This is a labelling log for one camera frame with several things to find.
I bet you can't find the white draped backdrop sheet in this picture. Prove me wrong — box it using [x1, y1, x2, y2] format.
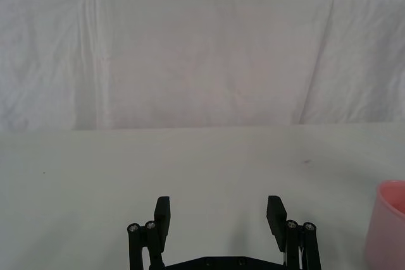
[0, 0, 405, 132]

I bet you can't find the white table cloth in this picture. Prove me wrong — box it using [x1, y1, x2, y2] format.
[0, 126, 405, 270]

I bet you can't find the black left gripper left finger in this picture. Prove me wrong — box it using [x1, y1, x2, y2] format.
[127, 196, 172, 270]

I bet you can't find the pink plastic cup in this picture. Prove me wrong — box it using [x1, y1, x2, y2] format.
[363, 180, 405, 270]

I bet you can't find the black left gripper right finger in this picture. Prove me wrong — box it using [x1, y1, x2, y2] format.
[267, 195, 322, 270]

